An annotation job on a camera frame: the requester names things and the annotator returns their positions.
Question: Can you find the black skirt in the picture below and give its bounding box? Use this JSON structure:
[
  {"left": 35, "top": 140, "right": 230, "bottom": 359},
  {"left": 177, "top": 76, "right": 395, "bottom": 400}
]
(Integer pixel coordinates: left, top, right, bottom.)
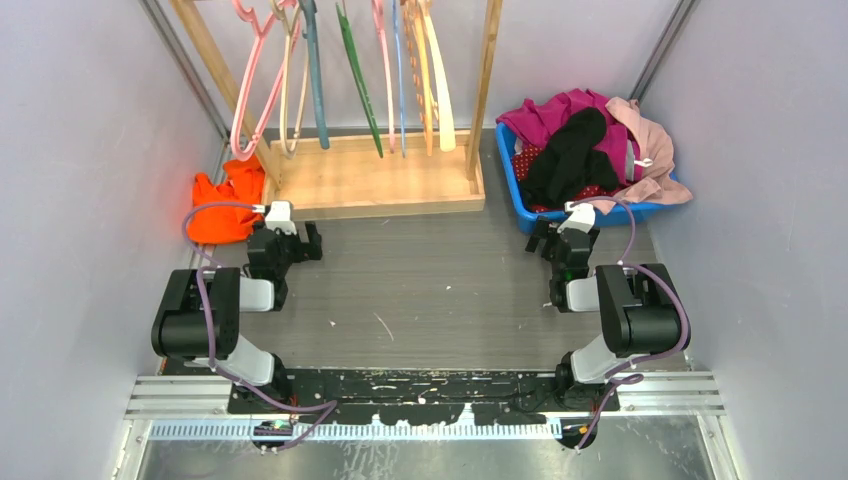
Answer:
[{"left": 519, "top": 108, "right": 619, "bottom": 209}]

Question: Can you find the magenta skirt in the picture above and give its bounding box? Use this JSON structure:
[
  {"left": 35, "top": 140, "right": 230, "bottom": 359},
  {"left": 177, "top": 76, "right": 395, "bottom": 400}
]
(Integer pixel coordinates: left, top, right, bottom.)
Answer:
[{"left": 496, "top": 89, "right": 643, "bottom": 185}]

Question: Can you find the light blue hanger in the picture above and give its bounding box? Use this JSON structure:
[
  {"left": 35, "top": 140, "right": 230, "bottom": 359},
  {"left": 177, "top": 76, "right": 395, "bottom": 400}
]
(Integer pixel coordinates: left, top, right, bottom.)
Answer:
[{"left": 391, "top": 0, "right": 407, "bottom": 158}]

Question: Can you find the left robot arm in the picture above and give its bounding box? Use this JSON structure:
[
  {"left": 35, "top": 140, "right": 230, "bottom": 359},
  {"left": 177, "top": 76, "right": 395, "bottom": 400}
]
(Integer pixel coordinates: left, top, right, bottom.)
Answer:
[{"left": 151, "top": 221, "right": 323, "bottom": 413}]

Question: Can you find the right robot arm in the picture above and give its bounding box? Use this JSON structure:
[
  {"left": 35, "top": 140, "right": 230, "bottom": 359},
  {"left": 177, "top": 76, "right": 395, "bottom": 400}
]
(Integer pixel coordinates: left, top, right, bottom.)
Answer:
[{"left": 525, "top": 218, "right": 691, "bottom": 411}]

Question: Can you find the wooden hanger rack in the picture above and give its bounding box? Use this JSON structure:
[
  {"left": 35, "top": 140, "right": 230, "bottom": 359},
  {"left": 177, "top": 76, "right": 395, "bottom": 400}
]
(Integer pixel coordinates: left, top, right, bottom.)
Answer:
[{"left": 172, "top": 1, "right": 502, "bottom": 220}]

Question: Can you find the pink plastic hanger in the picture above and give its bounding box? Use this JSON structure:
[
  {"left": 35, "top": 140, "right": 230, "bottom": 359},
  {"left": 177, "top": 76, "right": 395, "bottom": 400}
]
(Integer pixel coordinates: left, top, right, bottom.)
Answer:
[{"left": 229, "top": 0, "right": 301, "bottom": 163}]

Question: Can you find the cream hanger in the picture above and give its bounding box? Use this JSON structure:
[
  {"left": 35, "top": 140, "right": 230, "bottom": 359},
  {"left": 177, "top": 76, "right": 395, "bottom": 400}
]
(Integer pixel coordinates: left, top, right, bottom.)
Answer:
[{"left": 270, "top": 1, "right": 309, "bottom": 159}]

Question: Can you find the light wooden hanger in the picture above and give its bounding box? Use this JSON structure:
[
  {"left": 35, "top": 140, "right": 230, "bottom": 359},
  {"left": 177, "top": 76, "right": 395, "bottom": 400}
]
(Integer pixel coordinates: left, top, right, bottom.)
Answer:
[{"left": 418, "top": 1, "right": 457, "bottom": 152}]

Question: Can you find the green hanger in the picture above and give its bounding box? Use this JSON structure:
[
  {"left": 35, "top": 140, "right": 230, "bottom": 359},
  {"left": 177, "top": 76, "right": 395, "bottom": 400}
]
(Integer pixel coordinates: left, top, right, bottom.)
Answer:
[{"left": 335, "top": 2, "right": 384, "bottom": 158}]

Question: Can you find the teal blue hanger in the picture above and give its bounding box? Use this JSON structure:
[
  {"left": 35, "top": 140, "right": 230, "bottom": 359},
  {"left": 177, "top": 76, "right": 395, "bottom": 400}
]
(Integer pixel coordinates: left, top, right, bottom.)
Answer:
[{"left": 299, "top": 0, "right": 330, "bottom": 150}]

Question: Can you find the blue plastic bin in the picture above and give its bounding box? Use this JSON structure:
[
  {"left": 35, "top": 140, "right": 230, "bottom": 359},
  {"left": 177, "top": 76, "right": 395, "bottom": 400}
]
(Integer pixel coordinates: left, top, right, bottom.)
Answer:
[{"left": 494, "top": 123, "right": 673, "bottom": 234}]

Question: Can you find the orange garment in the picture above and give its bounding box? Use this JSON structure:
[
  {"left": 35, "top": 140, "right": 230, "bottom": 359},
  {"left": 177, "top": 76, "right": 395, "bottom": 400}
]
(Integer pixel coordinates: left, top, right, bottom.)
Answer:
[{"left": 186, "top": 156, "right": 268, "bottom": 246}]

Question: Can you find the red dotted garment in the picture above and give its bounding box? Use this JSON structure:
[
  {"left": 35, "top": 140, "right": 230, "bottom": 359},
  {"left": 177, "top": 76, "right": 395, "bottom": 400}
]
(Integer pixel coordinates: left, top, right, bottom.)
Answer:
[{"left": 511, "top": 146, "right": 607, "bottom": 213}]

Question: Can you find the pink garment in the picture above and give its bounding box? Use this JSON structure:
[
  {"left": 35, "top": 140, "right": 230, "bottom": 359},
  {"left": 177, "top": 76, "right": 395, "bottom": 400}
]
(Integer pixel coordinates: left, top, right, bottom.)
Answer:
[{"left": 594, "top": 95, "right": 693, "bottom": 205}]

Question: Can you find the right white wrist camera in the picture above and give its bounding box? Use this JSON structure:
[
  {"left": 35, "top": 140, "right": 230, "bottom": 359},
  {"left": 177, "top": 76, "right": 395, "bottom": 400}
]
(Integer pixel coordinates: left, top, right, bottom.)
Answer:
[{"left": 557, "top": 202, "right": 596, "bottom": 234}]

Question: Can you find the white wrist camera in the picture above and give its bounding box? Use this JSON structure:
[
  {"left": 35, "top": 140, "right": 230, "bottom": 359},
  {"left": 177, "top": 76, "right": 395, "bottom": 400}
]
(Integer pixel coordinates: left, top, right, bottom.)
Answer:
[
  {"left": 264, "top": 200, "right": 297, "bottom": 235},
  {"left": 557, "top": 202, "right": 596, "bottom": 234}
]

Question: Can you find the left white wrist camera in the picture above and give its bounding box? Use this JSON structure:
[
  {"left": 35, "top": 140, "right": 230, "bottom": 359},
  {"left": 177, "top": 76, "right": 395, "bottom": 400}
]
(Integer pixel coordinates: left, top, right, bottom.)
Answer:
[{"left": 264, "top": 200, "right": 297, "bottom": 235}]

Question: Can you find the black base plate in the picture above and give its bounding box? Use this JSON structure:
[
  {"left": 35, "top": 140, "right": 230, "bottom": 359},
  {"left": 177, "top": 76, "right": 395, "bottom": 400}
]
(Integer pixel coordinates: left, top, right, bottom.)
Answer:
[{"left": 227, "top": 368, "right": 621, "bottom": 428}]

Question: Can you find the aluminium rail frame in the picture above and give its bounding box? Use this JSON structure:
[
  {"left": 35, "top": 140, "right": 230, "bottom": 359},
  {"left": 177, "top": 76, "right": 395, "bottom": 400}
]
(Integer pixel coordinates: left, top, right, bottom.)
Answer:
[{"left": 124, "top": 372, "right": 726, "bottom": 449}]

